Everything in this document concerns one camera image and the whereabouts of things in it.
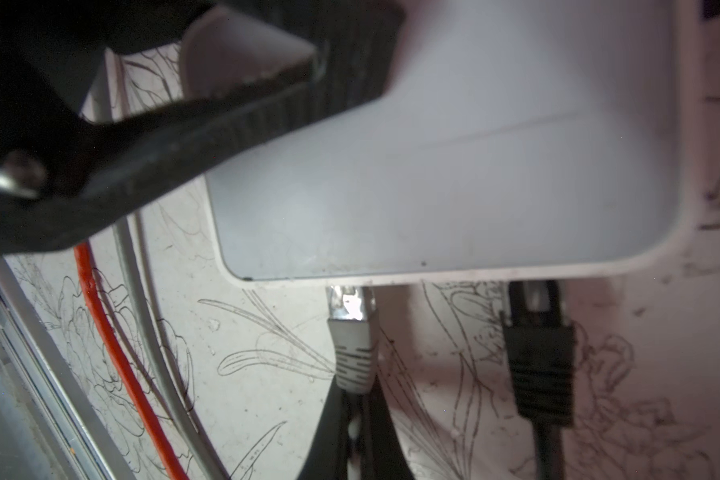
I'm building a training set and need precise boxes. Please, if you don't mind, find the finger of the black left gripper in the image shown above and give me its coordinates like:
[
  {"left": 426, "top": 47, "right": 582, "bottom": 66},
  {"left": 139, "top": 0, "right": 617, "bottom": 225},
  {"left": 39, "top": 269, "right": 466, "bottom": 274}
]
[{"left": 0, "top": 1, "right": 405, "bottom": 255}]

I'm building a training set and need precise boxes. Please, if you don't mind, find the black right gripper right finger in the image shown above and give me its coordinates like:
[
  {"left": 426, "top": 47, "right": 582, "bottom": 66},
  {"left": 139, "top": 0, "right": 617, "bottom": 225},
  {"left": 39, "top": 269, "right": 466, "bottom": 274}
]
[{"left": 359, "top": 379, "right": 415, "bottom": 480}]

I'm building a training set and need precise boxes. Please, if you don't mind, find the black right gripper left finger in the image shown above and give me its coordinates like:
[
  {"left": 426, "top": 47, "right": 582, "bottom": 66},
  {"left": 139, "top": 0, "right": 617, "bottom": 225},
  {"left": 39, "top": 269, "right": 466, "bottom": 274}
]
[{"left": 297, "top": 379, "right": 353, "bottom": 480}]

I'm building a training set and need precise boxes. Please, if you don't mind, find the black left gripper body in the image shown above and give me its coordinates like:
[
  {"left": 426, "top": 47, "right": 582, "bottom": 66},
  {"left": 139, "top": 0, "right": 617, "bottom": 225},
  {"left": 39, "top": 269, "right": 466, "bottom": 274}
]
[{"left": 0, "top": 0, "right": 217, "bottom": 157}]

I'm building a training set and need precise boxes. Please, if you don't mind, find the red ethernet cable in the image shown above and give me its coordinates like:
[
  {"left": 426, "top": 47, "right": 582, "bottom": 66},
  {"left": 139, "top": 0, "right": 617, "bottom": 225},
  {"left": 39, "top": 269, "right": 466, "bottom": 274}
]
[{"left": 73, "top": 242, "right": 190, "bottom": 480}]

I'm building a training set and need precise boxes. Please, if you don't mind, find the black ethernet cable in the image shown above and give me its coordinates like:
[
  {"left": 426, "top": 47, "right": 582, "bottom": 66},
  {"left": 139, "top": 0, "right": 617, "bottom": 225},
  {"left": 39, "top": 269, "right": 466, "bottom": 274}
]
[{"left": 500, "top": 280, "right": 577, "bottom": 480}]

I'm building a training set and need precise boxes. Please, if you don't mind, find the white network switch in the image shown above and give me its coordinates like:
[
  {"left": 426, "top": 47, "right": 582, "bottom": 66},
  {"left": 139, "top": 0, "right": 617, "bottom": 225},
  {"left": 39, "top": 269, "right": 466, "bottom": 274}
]
[{"left": 205, "top": 1, "right": 703, "bottom": 286}]

